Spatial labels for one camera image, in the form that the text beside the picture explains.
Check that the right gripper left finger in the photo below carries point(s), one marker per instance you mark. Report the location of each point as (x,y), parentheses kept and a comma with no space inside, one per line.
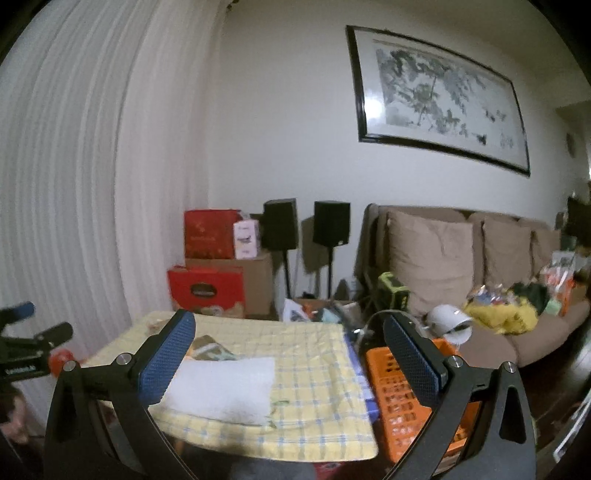
(99,426)

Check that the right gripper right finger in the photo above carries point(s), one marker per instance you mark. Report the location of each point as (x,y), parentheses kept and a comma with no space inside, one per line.
(502,442)

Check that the white foam mesh sheet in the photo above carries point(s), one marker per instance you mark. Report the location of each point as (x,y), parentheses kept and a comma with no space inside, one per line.
(228,391)

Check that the person's left hand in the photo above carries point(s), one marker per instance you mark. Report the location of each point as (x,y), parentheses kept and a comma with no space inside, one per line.
(14,415)

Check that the red plastic bag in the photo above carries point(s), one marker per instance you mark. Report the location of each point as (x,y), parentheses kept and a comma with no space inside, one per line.
(58,359)

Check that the orange plastic basket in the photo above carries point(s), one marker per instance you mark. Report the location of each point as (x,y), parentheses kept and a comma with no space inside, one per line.
(402,415)

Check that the white nail lamp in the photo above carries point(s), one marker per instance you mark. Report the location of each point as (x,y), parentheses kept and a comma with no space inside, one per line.
(450,323)

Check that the olive card packet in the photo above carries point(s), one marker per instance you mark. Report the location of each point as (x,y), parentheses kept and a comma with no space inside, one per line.
(206,348)

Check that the yellow cloth on sofa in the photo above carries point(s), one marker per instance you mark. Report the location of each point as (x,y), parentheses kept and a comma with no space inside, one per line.
(501,311)

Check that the green black power station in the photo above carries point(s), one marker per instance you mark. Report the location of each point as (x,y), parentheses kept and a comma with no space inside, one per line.
(391,293)

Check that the red collection gift box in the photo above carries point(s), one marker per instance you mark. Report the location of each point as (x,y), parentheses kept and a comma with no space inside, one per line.
(208,291)

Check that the yellow checked tablecloth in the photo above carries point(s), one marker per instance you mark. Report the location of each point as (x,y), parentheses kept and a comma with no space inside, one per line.
(319,414)

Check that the large beige cushion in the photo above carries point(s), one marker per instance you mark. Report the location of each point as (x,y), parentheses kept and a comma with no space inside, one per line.
(434,259)

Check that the brown sofa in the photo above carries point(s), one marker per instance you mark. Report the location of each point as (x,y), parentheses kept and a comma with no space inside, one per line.
(484,281)

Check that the middle beige cushion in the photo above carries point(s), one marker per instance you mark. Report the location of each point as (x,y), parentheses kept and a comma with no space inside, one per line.
(507,253)

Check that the far beige cushion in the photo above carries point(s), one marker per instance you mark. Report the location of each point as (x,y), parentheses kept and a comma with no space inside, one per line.
(543,243)

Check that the brown cardboard box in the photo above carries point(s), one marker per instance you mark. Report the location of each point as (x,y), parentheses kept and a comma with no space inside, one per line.
(257,276)

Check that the red gift box upper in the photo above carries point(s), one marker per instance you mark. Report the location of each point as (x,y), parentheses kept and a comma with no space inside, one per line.
(208,233)

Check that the small pink white box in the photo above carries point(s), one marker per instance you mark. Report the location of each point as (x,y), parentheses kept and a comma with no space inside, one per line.
(246,239)

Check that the right black speaker on stand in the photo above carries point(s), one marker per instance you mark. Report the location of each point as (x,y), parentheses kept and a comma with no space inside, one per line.
(332,224)

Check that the black speaker on stand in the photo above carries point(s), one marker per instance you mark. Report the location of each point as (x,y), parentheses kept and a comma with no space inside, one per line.
(332,224)
(280,231)

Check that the left black speaker on stand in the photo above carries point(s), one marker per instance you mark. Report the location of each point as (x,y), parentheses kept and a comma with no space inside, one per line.
(280,231)

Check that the white curtain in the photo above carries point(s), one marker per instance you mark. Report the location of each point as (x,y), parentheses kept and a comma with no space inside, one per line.
(104,123)

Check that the framed ink painting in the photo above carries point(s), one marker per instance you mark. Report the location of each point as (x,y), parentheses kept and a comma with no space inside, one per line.
(414,93)

